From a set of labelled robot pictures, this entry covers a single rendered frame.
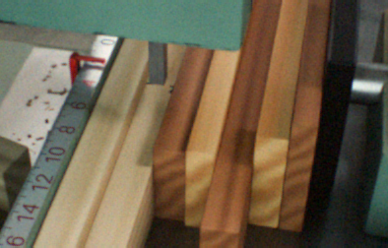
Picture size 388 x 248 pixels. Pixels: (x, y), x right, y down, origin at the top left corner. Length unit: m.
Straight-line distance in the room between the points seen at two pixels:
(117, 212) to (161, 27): 0.09
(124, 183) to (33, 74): 0.32
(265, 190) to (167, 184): 0.05
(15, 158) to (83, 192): 0.19
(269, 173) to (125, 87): 0.10
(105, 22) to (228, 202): 0.11
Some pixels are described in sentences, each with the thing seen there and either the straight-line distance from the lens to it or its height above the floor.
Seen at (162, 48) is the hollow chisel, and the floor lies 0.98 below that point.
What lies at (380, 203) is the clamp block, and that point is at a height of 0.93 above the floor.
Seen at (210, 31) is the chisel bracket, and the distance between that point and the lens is 0.39.
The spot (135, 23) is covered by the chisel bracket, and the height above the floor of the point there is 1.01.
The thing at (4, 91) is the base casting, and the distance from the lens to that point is 0.70.
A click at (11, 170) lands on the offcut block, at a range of 0.57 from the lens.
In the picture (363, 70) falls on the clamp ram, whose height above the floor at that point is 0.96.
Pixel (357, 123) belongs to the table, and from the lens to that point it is 0.52.
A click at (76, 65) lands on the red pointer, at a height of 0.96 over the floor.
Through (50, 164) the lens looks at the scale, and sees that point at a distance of 0.40.
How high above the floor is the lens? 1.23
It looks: 41 degrees down
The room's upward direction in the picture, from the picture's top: 1 degrees clockwise
